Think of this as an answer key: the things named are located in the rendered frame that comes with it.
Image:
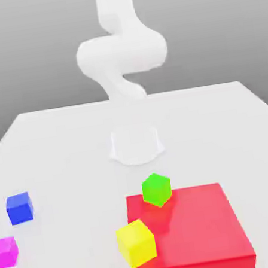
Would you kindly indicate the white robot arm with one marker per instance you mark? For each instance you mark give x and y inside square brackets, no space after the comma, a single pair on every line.
[122,53]

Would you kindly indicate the small green cube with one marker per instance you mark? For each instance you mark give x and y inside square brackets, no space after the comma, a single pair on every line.
[156,189]

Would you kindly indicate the small yellow cube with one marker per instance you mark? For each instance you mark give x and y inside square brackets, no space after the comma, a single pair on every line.
[136,244]

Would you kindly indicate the small blue cube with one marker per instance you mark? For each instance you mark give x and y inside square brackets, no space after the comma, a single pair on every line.
[20,209]

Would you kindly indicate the small magenta cube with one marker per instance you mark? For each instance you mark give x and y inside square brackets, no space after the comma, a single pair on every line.
[5,253]

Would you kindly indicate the large red box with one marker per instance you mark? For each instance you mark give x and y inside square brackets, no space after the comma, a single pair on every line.
[201,230]

